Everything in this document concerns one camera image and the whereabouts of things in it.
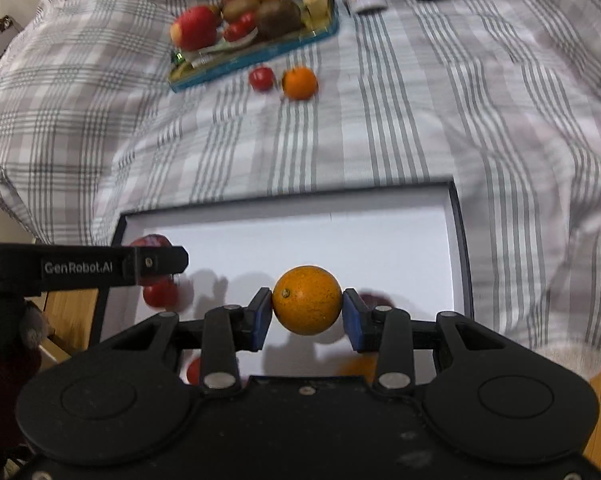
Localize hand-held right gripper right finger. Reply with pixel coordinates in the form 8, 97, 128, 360
343, 287, 507, 391

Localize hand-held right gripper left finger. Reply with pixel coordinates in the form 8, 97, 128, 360
100, 287, 274, 391

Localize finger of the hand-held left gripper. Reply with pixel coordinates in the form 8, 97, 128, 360
123, 245, 190, 288

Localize black box with white inside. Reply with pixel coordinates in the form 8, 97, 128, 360
95, 180, 476, 378

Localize person's left hand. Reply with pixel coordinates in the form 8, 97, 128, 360
21, 304, 50, 348

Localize white lace cloth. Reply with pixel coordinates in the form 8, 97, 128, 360
531, 340, 601, 382

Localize white spoon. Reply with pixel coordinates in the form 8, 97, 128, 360
188, 30, 258, 58

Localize tangerine with leaf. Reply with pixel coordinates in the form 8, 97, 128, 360
281, 66, 319, 102

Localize grey plaid blanket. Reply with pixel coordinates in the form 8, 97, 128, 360
0, 0, 601, 386

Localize red apple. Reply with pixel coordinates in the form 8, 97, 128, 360
169, 5, 222, 52

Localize teal metal tray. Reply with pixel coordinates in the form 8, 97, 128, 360
168, 0, 341, 93

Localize brown kiwi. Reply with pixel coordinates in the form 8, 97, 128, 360
256, 0, 304, 41
222, 0, 260, 23

